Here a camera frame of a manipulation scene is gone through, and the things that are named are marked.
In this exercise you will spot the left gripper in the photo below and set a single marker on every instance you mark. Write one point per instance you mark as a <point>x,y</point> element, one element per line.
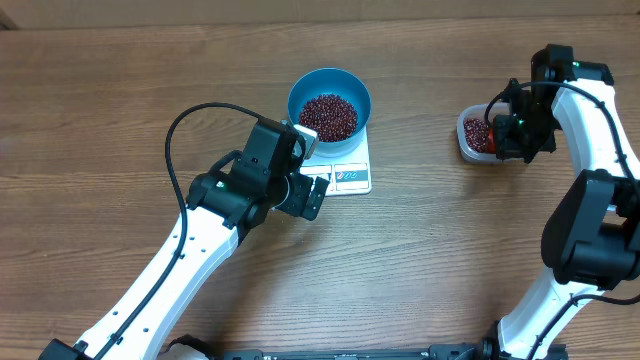
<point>301,187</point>

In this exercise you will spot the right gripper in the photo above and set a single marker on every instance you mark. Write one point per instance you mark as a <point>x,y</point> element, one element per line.
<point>506,148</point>

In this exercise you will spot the red scoop blue handle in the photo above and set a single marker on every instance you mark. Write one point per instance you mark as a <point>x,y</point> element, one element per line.
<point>491,146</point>

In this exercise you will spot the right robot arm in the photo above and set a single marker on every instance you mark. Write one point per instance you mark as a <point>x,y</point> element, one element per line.
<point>590,243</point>

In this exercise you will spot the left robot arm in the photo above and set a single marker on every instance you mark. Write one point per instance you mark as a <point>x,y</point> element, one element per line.
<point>222,206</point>

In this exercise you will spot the white digital kitchen scale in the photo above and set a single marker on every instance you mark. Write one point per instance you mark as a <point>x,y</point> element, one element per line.
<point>345,164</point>

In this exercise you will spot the red beans in bowl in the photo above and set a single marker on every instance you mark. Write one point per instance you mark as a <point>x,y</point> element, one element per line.
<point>332,117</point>

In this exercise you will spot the blue bowl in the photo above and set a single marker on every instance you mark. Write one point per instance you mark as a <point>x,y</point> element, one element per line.
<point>330,81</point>

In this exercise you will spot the clear plastic container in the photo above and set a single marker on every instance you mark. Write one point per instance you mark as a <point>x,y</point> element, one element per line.
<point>467,153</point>

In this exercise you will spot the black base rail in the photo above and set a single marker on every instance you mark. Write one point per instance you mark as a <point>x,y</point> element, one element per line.
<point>350,354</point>

